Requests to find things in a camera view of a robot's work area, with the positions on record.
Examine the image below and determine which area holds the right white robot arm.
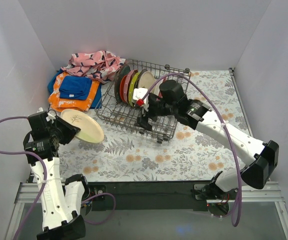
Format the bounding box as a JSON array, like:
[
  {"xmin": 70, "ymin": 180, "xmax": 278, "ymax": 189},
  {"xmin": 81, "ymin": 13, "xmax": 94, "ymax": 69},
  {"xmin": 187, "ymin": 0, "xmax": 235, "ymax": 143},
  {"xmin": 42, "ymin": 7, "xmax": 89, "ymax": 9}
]
[{"xmin": 132, "ymin": 80, "xmax": 279, "ymax": 199}]

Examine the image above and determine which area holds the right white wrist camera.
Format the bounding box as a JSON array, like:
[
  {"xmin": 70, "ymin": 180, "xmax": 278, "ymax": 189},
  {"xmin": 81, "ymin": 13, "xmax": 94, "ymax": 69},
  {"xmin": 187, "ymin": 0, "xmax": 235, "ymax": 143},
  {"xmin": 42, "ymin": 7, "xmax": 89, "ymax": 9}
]
[{"xmin": 132, "ymin": 87, "xmax": 149, "ymax": 107}]

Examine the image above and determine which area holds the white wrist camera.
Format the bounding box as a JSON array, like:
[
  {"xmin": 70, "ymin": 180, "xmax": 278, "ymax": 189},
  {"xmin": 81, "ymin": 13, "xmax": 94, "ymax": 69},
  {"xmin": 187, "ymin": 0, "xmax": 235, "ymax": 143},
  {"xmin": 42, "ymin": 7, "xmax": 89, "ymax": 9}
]
[
  {"xmin": 132, "ymin": 87, "xmax": 149, "ymax": 107},
  {"xmin": 37, "ymin": 107, "xmax": 58, "ymax": 122}
]

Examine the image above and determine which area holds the cream leaf plate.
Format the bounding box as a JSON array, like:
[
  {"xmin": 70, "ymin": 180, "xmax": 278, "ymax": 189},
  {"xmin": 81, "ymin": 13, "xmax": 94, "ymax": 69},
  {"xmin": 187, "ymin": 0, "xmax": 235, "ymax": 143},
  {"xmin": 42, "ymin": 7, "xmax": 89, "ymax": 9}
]
[
  {"xmin": 137, "ymin": 69, "xmax": 156, "ymax": 89},
  {"xmin": 60, "ymin": 109, "xmax": 104, "ymax": 144}
]

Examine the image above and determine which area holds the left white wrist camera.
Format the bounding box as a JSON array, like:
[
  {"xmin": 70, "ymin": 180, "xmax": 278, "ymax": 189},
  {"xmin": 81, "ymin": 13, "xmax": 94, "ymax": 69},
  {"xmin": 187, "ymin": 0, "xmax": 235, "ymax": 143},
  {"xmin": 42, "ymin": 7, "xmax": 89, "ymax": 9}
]
[{"xmin": 37, "ymin": 107, "xmax": 58, "ymax": 122}]

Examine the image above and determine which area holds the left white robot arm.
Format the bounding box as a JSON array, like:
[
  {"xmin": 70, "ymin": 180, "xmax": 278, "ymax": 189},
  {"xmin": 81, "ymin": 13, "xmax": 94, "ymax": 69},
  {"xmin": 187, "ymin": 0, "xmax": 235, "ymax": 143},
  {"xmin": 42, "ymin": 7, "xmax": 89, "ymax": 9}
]
[{"xmin": 23, "ymin": 111, "xmax": 91, "ymax": 240}]

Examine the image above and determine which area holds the pink patterned cloth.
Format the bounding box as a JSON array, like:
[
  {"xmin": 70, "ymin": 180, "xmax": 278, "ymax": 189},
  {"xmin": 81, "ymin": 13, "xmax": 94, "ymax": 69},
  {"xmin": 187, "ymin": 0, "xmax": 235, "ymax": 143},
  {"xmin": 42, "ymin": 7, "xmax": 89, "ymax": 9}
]
[{"xmin": 61, "ymin": 50, "xmax": 126, "ymax": 84}]

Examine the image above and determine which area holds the orange plate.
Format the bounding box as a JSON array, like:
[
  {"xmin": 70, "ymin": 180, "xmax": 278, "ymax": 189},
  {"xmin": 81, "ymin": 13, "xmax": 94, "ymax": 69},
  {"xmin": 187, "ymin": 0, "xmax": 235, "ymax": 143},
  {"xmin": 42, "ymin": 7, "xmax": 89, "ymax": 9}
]
[{"xmin": 119, "ymin": 75, "xmax": 127, "ymax": 103}]

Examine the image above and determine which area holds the grey wire dish rack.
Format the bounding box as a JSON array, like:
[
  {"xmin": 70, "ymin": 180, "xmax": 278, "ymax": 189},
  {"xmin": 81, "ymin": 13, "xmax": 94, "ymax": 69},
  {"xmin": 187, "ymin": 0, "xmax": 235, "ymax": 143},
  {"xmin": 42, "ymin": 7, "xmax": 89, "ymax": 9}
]
[{"xmin": 95, "ymin": 59, "xmax": 192, "ymax": 144}]

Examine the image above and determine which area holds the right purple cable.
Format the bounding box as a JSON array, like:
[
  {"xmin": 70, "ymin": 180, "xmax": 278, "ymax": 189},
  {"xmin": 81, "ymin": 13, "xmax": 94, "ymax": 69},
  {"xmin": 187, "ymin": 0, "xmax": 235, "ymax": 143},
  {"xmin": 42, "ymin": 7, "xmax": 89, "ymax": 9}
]
[{"xmin": 143, "ymin": 73, "xmax": 244, "ymax": 228}]

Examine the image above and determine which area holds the dark blue plate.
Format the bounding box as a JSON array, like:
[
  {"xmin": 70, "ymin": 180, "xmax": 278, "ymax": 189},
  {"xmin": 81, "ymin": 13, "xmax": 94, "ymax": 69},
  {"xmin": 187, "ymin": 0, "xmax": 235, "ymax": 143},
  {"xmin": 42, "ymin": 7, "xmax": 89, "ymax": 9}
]
[
  {"xmin": 134, "ymin": 68, "xmax": 148, "ymax": 89},
  {"xmin": 114, "ymin": 64, "xmax": 131, "ymax": 103}
]

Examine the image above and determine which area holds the olive polka dot plate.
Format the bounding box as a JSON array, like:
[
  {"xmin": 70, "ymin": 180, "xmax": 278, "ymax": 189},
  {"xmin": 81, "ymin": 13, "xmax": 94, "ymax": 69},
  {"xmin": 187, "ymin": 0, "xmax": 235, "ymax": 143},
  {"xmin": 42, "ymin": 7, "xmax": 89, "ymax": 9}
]
[{"xmin": 128, "ymin": 72, "xmax": 138, "ymax": 107}]

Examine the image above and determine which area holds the orange blue cloth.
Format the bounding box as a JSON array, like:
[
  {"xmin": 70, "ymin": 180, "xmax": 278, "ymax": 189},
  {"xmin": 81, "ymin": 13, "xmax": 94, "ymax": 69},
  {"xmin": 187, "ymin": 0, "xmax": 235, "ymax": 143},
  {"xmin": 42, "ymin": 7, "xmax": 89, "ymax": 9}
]
[{"xmin": 47, "ymin": 69, "xmax": 102, "ymax": 112}]

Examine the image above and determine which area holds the pink polka dot plate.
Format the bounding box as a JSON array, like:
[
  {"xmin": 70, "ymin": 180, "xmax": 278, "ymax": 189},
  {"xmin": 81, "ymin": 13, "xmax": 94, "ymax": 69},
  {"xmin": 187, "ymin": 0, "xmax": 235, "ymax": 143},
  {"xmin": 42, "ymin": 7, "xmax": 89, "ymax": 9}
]
[{"xmin": 123, "ymin": 69, "xmax": 138, "ymax": 103}]

